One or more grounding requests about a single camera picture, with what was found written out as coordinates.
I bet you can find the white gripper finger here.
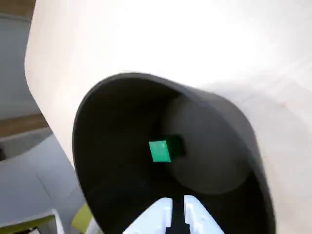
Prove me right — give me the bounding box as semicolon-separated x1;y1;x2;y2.
183;195;226;234
121;197;174;234

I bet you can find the green cube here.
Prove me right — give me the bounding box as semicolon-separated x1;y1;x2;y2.
148;135;187;163

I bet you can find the black cylindrical pot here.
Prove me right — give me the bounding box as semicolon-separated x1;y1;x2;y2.
72;72;277;234

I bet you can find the green base clamp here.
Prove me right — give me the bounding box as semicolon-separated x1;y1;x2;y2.
71;203;93;234

